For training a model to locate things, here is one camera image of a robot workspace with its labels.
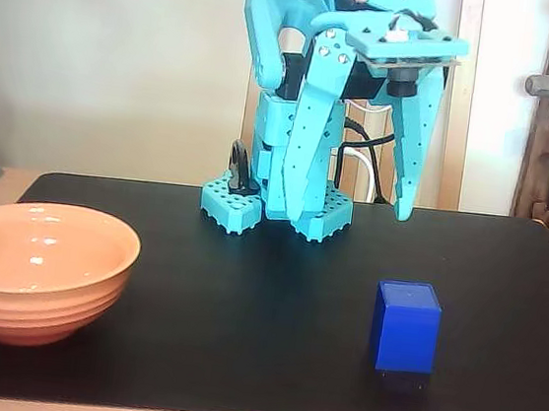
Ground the cyan gripper finger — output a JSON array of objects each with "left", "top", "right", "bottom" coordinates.
[{"left": 379, "top": 63, "right": 449, "bottom": 226}]

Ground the blue cube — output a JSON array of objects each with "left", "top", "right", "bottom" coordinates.
[{"left": 367, "top": 276, "right": 446, "bottom": 378}]

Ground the orange bowl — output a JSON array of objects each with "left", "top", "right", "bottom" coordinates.
[{"left": 0, "top": 197, "right": 146, "bottom": 360}]

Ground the black mat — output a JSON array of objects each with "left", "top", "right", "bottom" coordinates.
[{"left": 0, "top": 159, "right": 549, "bottom": 411}]

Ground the white cable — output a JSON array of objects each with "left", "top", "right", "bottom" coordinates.
[{"left": 337, "top": 146, "right": 379, "bottom": 203}]

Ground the cyan wrist camera mount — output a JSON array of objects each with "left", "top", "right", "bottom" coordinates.
[{"left": 341, "top": 18, "right": 473, "bottom": 105}]

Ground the cyan perforated base plate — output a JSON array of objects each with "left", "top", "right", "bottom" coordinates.
[{"left": 195, "top": 165, "right": 359, "bottom": 249}]

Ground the black camera cable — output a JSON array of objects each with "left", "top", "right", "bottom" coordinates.
[{"left": 391, "top": 8, "right": 441, "bottom": 34}]

